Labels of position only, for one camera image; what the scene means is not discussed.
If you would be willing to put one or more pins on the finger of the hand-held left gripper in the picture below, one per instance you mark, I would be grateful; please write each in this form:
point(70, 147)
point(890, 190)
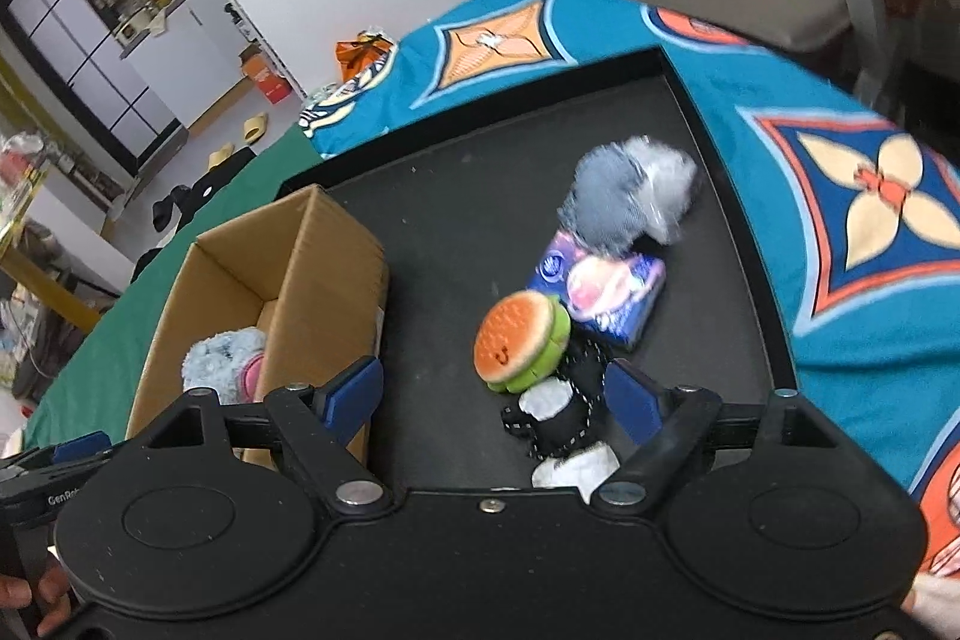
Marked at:
point(82, 446)

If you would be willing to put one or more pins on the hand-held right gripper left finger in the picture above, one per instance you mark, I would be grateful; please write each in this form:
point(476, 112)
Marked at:
point(352, 396)

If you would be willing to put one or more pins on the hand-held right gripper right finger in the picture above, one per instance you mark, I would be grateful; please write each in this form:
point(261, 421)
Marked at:
point(634, 404)

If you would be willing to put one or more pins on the clear plastic bag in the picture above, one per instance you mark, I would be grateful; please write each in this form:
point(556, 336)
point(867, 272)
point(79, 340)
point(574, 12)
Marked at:
point(577, 467)

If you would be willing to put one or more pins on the burger plush toy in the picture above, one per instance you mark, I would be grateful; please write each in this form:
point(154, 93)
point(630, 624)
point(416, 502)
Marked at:
point(514, 340)

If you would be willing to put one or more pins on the grey fluffy sock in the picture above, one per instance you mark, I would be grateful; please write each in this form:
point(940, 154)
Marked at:
point(607, 197)

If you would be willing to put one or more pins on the black tray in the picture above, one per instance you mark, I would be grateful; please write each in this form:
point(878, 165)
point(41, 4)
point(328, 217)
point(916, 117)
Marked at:
point(465, 212)

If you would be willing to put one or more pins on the person's left hand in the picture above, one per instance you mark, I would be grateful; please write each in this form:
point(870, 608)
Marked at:
point(52, 591)

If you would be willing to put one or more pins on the black white-trimmed fabric item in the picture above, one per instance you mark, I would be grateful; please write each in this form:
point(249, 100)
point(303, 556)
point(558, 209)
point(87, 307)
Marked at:
point(570, 422)

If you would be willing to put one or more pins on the purple tissue pack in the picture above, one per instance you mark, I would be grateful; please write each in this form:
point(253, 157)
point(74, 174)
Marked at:
point(607, 302)

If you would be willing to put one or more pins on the light blue plush toy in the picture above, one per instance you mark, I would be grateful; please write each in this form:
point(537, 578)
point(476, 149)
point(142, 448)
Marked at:
point(217, 359)

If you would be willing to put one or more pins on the yellow table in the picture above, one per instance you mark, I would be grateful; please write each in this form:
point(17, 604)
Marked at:
point(45, 295)

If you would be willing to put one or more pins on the black slipper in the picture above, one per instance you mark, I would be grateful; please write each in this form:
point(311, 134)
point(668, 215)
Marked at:
point(166, 206)

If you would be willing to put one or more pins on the black stool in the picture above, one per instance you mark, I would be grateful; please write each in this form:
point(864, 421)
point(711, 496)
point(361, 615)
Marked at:
point(214, 179)

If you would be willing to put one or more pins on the yellow slipper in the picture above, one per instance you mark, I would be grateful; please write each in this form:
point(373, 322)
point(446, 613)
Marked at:
point(220, 155)
point(255, 127)

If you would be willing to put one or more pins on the orange cardboard box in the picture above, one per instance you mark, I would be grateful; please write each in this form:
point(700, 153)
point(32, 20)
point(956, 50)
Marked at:
point(268, 81)

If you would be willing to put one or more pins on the orange bag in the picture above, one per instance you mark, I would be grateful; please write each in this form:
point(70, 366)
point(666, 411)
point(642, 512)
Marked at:
point(360, 57)

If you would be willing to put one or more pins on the person's white fleece clothing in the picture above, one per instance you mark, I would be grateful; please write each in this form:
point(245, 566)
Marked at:
point(936, 606)

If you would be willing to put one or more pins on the teal patterned blanket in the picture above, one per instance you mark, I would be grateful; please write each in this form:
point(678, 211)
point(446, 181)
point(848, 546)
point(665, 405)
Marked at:
point(600, 25)

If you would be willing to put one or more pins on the white rack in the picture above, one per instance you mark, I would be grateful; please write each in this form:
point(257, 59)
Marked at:
point(251, 21)

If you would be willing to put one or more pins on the black framed glass door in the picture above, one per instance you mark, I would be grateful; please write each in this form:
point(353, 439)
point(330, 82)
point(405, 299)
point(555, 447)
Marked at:
point(82, 55)

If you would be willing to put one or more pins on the white cabinet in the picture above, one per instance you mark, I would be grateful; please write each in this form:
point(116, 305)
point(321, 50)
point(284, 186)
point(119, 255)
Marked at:
point(187, 33)

